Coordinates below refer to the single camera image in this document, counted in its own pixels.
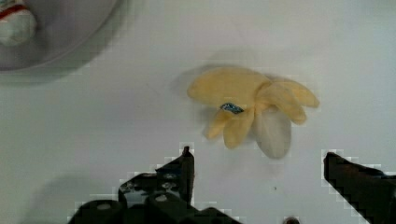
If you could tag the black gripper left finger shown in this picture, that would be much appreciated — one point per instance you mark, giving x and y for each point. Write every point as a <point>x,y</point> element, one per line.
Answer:
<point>161,197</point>

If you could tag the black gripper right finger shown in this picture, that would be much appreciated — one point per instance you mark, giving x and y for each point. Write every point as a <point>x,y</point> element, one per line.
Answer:
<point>368,190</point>

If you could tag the yellow plush peeled banana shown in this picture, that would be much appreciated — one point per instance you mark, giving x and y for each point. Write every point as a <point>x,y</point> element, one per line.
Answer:
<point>250,102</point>

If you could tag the grey round plate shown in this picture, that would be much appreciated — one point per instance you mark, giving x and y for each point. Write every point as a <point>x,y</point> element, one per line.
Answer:
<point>62,26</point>

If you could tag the red plush ketchup bottle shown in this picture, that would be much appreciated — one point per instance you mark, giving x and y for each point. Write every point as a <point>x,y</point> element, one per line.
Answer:
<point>17,23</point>

